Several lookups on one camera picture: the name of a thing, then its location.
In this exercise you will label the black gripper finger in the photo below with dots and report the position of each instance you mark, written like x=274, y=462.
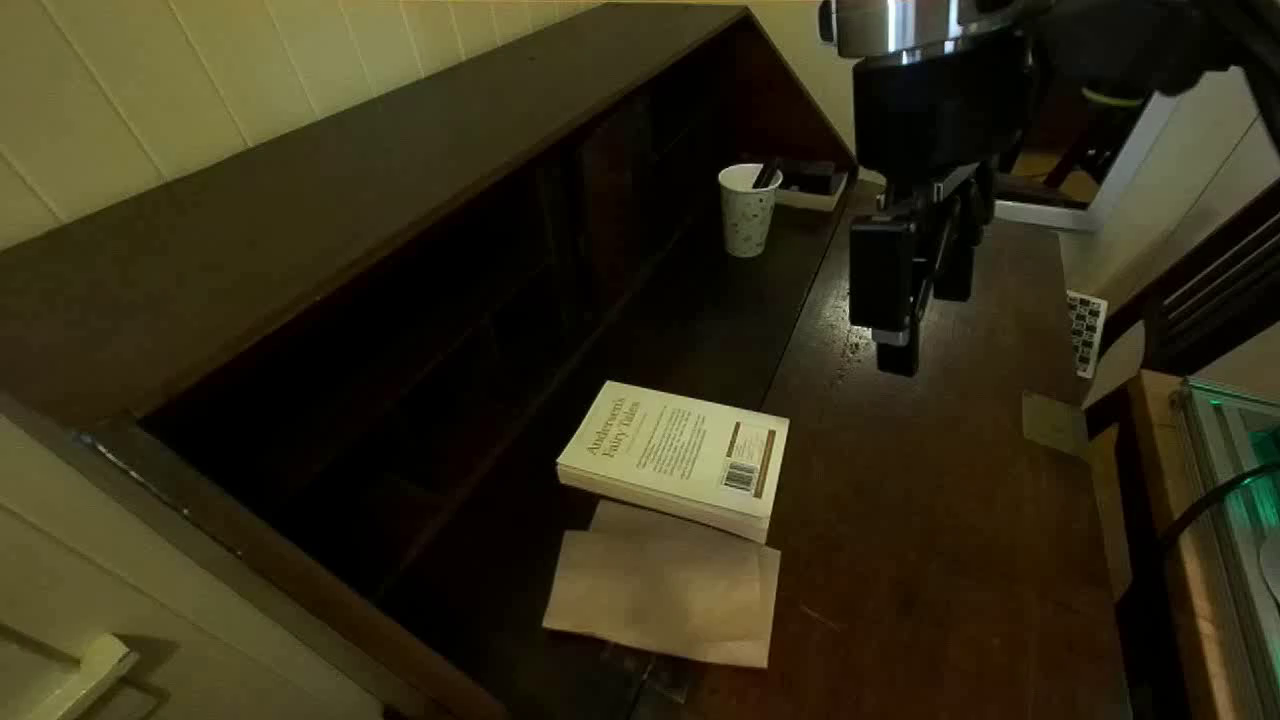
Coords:
x=965, y=217
x=881, y=294

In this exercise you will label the white cabinet handle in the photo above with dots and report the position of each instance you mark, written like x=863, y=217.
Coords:
x=103, y=664

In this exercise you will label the dark wooden dresser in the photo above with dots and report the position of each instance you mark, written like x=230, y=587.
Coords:
x=353, y=353

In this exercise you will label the white paperback book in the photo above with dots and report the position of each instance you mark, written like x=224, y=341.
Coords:
x=678, y=453

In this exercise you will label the small dark tray item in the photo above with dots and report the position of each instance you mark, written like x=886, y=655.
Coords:
x=812, y=186

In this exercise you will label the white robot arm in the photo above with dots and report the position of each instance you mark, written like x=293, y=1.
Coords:
x=1118, y=51

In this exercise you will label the green lit glass tank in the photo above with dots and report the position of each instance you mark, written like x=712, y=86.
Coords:
x=1230, y=549

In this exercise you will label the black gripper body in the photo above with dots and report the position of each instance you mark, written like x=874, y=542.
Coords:
x=932, y=125

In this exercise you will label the brown paper envelope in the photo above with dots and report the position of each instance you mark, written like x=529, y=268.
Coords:
x=665, y=587

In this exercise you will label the white paper cup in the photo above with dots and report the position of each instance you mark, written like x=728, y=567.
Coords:
x=747, y=204

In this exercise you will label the white perforated vent bracket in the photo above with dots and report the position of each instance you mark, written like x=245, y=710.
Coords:
x=1086, y=312

